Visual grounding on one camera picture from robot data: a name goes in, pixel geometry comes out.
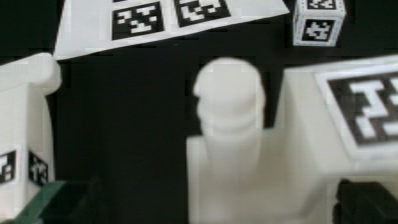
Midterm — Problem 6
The small white tagged cube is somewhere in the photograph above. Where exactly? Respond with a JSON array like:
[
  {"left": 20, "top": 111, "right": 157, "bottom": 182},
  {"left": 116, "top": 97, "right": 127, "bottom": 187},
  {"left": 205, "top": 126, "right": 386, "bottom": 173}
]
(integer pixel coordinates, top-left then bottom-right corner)
[{"left": 294, "top": 0, "right": 347, "bottom": 47}]

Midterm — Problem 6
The white chair back part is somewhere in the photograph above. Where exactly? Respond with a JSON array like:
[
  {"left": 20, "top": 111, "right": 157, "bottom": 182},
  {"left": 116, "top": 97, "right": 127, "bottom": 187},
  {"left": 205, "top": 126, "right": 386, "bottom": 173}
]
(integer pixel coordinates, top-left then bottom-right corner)
[{"left": 0, "top": 53, "right": 63, "bottom": 222}]

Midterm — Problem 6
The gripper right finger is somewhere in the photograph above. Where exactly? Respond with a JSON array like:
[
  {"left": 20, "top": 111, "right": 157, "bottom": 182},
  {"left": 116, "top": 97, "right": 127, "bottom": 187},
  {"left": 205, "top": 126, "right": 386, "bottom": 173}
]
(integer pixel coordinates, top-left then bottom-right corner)
[{"left": 333, "top": 179, "right": 398, "bottom": 224}]

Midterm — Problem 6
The white chair seat part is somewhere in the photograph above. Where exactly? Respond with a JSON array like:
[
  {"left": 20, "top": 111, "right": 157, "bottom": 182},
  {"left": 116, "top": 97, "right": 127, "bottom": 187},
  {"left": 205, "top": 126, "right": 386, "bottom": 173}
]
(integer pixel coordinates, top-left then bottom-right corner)
[{"left": 187, "top": 55, "right": 398, "bottom": 224}]

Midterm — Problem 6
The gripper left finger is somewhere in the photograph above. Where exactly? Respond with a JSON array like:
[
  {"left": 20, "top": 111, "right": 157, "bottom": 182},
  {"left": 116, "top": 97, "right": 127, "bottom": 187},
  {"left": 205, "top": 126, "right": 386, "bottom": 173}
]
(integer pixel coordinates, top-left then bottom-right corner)
[{"left": 13, "top": 178, "right": 107, "bottom": 224}]

